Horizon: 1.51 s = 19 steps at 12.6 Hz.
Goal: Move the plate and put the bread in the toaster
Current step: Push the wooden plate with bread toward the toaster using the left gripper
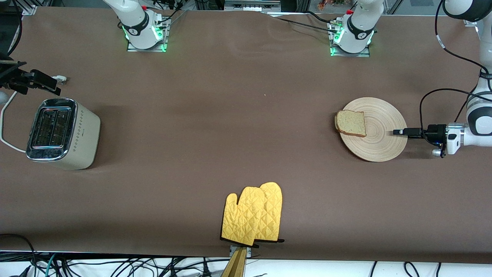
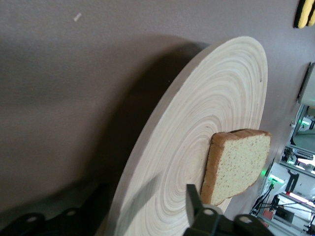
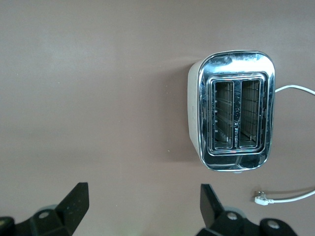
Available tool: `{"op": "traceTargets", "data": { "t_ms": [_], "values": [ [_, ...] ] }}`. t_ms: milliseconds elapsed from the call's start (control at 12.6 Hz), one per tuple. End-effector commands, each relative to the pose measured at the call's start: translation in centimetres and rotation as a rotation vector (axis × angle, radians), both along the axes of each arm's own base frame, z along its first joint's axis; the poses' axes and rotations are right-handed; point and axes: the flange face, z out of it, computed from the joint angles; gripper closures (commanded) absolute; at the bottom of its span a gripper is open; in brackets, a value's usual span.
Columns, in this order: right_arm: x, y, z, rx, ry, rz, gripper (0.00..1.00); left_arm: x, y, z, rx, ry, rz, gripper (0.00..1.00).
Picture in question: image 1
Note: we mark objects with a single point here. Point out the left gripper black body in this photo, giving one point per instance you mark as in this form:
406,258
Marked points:
435,131

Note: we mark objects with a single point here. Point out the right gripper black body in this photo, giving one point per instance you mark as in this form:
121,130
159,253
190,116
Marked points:
15,80

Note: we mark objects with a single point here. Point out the round wooden plate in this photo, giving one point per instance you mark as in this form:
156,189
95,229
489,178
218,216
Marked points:
384,146

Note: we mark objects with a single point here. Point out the brown bread slice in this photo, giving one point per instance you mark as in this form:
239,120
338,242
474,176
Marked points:
351,123

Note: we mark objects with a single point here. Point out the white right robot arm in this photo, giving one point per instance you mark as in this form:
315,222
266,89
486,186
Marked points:
136,23

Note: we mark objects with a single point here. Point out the cream chrome two-slot toaster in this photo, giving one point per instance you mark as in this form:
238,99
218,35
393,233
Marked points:
82,134

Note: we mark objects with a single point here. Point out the yellow quilted oven mitt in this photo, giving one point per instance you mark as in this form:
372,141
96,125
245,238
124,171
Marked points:
242,219
273,211

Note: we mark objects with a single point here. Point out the grey metal box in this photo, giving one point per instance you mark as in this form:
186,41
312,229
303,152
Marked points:
251,5

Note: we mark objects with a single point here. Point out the aluminium frame bracket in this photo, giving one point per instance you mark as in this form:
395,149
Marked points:
30,10

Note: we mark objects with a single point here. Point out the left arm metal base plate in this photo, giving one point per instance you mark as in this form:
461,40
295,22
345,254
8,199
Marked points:
365,54

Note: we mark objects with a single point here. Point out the small metal bracket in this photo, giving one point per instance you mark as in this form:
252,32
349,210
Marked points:
249,252

